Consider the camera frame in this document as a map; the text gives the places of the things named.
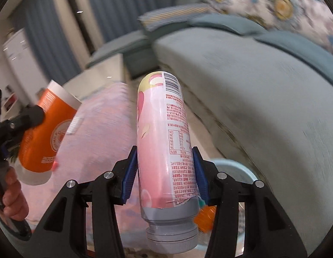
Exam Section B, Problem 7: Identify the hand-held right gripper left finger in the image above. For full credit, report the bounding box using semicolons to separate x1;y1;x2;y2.
31;145;138;258

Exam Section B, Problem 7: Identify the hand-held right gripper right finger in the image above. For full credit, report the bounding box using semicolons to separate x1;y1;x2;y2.
192;146;308;258

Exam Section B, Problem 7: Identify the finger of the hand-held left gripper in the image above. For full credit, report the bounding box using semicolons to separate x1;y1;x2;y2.
0;134;22;163
2;105;46;138

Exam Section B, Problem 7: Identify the orange wipes canister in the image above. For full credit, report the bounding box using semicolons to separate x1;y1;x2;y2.
17;80;82;186

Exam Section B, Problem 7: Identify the light blue plastic basket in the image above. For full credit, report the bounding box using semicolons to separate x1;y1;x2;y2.
83;158;256;258

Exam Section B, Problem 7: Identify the orange snack packet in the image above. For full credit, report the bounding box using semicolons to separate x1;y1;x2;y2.
194;204;217;232

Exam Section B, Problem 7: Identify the pink drink bottle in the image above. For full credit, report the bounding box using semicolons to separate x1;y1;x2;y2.
136;71;203;254

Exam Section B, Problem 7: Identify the person's left hand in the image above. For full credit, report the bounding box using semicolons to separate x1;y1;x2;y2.
0;167;29;222

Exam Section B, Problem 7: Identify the white standing air conditioner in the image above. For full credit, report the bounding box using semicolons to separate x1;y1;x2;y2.
2;28;49;106

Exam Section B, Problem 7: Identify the blue curtain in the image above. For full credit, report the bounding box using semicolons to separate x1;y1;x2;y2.
14;0;81;79
83;0;178;44

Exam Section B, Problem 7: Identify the white coffee table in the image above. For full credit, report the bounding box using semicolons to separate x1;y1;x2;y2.
63;53;127;100

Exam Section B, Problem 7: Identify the blue-grey sofa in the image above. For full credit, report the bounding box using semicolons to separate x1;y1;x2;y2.
85;0;333;249

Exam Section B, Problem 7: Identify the blue flat cushion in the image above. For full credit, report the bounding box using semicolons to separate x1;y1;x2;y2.
253;29;333;79
189;13;267;36

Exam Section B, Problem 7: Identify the floral cushion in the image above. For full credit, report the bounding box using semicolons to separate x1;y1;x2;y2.
249;0;333;57
207;0;266;20

